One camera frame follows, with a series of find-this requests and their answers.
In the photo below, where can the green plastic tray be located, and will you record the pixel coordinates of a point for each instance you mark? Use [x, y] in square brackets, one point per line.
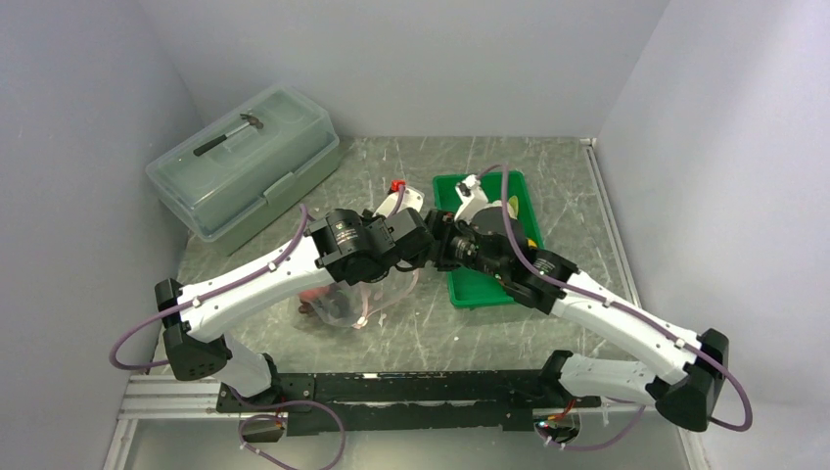
[468, 288]

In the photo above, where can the clear plastic storage box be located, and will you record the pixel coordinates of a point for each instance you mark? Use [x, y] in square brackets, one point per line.
[217, 192]

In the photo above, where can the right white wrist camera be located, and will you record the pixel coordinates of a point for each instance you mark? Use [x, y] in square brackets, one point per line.
[472, 198]

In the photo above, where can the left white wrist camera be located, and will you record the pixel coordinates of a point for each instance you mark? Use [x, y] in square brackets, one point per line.
[400, 197]

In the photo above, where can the clear zip top bag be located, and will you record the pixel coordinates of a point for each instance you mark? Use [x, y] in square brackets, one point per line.
[369, 299]

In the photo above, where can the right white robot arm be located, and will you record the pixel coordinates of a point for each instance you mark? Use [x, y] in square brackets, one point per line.
[676, 370]

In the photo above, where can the dark red grape bunch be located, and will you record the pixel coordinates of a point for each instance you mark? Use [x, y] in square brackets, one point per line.
[335, 307]

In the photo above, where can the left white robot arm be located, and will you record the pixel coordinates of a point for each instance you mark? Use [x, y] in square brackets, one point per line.
[333, 260]

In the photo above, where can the pink peach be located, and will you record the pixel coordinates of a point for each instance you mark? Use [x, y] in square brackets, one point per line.
[309, 296]

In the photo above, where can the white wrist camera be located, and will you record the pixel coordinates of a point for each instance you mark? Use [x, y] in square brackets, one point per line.
[400, 197]
[472, 198]

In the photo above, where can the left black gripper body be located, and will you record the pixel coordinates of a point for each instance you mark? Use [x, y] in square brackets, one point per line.
[370, 219]

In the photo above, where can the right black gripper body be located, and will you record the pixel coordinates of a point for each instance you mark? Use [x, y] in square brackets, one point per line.
[458, 246]

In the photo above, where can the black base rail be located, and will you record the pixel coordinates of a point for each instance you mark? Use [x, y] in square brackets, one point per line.
[511, 400]

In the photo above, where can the black handled hammer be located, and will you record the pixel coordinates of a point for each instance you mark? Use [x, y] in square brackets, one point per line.
[248, 120]

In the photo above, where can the white cauliflower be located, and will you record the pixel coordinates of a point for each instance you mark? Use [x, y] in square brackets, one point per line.
[513, 207]

